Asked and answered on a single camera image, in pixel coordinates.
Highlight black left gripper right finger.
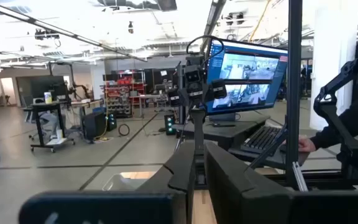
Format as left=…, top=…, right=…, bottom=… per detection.
left=204, top=141, right=358, bottom=224

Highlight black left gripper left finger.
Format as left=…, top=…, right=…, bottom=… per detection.
left=19, top=140, right=196, bottom=224

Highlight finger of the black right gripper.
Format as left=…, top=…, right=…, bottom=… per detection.
left=198, top=79, right=229, bottom=156
left=167, top=88, right=200, bottom=156

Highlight person's forearm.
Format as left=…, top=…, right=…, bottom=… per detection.
left=309, top=99, right=358, bottom=151

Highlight white work table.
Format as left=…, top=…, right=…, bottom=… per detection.
left=128, top=93, right=168, bottom=118

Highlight computer tower green lights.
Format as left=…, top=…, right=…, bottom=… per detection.
left=163, top=113, right=177, bottom=136

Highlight computer monitor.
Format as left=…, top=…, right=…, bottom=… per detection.
left=206, top=37, right=289, bottom=116

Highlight black monitor desk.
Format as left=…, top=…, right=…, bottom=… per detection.
left=172, top=114, right=311, bottom=171

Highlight white plastic bin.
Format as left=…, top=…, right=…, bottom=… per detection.
left=102, top=170, right=158, bottom=192

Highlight red parts shelf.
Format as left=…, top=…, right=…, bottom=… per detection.
left=103, top=70, right=148, bottom=119

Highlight black keyboard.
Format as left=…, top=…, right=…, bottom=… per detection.
left=240, top=125, right=283, bottom=156

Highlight black computer tower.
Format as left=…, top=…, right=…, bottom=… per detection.
left=83, top=111, right=118, bottom=141

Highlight person's hand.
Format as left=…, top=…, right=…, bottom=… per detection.
left=297, top=136, right=317, bottom=154

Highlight white column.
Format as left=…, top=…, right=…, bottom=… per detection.
left=309, top=0, right=358, bottom=131

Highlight black rolling desk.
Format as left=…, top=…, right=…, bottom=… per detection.
left=22, top=100, right=76, bottom=154

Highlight large black screen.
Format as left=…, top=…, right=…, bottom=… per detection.
left=15, top=75, right=70, bottom=101

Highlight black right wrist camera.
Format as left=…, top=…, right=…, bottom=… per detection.
left=183, top=63, right=204, bottom=84

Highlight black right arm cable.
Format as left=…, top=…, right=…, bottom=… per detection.
left=186, top=34, right=226, bottom=65

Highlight coiled black cable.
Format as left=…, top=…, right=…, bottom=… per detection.
left=117, top=123, right=131, bottom=138

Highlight hanging yellow cable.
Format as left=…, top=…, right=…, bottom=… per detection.
left=247, top=0, right=273, bottom=43

